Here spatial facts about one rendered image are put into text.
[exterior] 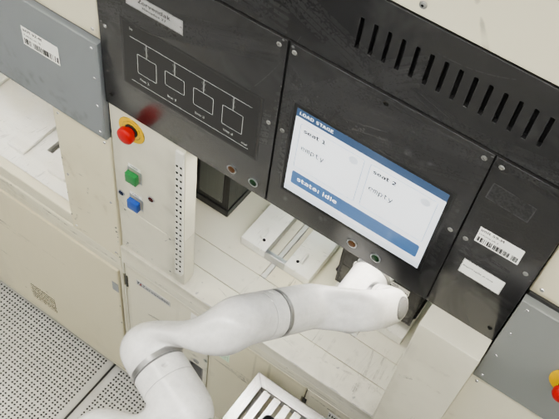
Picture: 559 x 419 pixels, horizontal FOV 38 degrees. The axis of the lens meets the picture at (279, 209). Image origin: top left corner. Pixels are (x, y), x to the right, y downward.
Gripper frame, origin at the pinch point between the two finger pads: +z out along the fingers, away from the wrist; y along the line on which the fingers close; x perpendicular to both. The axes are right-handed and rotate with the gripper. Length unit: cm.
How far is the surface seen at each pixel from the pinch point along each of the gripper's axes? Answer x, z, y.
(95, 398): -120, -40, -69
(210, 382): -75, -29, -31
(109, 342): -96, -29, -70
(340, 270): -20.1, -8.4, -9.7
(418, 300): -12.7, -9.0, 9.9
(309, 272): -29.6, -7.7, -17.5
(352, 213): 31.4, -29.5, -4.2
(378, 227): 31.8, -29.6, 1.0
